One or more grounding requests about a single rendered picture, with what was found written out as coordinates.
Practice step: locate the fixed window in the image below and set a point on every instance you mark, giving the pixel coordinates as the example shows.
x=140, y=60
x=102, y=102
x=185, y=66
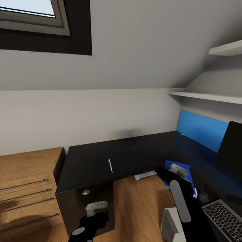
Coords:
x=51, y=26

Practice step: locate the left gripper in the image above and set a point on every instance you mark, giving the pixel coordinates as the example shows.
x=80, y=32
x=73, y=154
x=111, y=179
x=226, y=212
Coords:
x=99, y=220

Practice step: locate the monitor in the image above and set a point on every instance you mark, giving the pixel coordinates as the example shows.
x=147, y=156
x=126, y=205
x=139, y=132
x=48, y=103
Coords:
x=229, y=156

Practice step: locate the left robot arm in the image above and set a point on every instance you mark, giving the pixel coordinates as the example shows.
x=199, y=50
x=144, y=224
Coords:
x=90, y=223

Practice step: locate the notebook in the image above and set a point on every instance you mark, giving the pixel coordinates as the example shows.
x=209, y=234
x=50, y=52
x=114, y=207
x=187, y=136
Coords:
x=177, y=173

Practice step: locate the folder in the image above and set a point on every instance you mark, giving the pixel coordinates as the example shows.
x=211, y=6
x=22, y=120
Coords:
x=189, y=177

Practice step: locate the mouse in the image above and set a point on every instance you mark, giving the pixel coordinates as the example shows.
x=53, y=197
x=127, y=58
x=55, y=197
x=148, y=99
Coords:
x=203, y=197

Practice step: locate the keyboard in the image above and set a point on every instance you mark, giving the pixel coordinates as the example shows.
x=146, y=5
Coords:
x=226, y=219

